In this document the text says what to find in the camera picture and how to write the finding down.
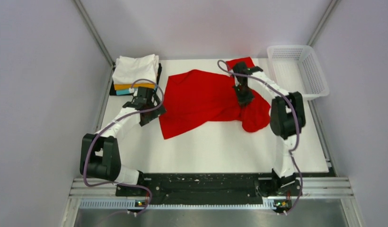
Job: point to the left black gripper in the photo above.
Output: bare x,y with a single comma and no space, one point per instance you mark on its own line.
156,113

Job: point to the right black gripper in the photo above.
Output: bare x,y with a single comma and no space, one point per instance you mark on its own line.
243,100

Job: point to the red t shirt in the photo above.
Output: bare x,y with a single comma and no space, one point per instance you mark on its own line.
196,97

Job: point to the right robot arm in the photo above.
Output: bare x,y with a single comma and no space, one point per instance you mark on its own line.
287,117

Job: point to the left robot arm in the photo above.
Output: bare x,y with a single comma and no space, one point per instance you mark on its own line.
100,152

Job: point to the teal folded t shirt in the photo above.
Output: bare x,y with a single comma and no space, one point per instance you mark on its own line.
124,92

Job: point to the yellow folded t shirt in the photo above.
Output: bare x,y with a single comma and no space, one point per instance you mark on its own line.
118,87

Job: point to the black folded t shirt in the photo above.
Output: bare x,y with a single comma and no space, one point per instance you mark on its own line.
112,90

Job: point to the white folded t shirt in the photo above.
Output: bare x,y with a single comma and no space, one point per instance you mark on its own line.
128,69

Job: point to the white plastic basket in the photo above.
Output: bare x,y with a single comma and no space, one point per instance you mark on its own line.
297,68

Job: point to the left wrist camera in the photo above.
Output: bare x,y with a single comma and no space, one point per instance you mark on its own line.
143,92

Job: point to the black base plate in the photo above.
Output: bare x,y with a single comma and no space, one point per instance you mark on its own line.
207,182

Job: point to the aluminium frame rail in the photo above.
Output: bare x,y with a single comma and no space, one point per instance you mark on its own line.
112,197

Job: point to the left corner metal post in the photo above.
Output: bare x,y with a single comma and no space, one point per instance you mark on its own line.
93,31

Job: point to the corner metal post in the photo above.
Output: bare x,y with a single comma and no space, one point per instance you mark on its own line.
93,31
333,4

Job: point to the right corner metal post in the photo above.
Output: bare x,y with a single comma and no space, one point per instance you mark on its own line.
333,4

